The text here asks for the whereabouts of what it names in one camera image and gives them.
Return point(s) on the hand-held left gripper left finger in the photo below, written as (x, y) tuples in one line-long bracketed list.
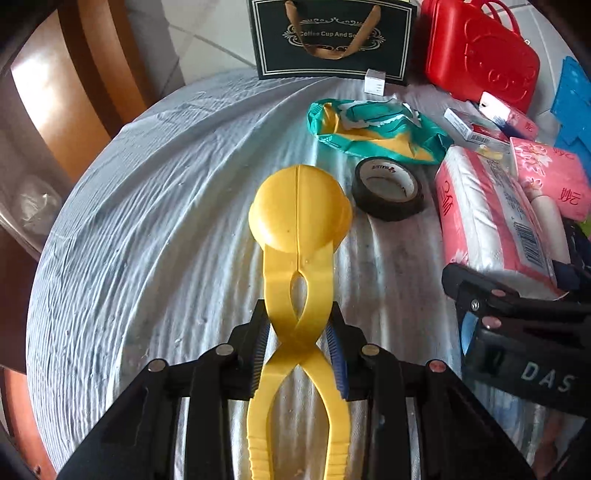
[(262, 355)]

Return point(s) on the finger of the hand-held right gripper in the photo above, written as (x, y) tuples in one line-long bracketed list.
[(577, 258), (498, 295)]

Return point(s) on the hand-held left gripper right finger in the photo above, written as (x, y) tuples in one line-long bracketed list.
[(334, 364)]

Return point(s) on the blue plastic container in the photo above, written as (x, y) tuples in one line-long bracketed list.
[(575, 110)]

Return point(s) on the yellow snowball clip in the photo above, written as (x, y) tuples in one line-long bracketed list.
[(300, 207)]

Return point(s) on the black tape roll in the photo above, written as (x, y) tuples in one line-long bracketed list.
[(369, 203)]

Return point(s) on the green yellow snack bag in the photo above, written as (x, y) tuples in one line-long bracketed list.
[(392, 143)]

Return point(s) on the large pink tissue pack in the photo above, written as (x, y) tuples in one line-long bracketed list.
[(485, 221)]

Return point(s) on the pink floral tissue packet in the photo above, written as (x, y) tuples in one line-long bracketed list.
[(549, 180)]

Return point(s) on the small pink tissue packet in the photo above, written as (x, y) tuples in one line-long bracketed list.
[(508, 115)]

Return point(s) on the red white cigarette pack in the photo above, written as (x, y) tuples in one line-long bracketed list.
[(471, 129)]

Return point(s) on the grey bed sheet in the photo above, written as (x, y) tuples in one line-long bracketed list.
[(161, 207)]

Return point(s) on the red plastic case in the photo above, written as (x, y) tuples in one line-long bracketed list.
[(480, 55)]

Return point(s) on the small white box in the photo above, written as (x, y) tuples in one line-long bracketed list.
[(375, 83)]

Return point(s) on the clear plastic bag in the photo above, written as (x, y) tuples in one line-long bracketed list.
[(34, 205)]

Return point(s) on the dark gift bag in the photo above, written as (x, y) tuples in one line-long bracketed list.
[(332, 27)]

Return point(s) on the wooden door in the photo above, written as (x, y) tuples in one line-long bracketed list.
[(92, 69)]

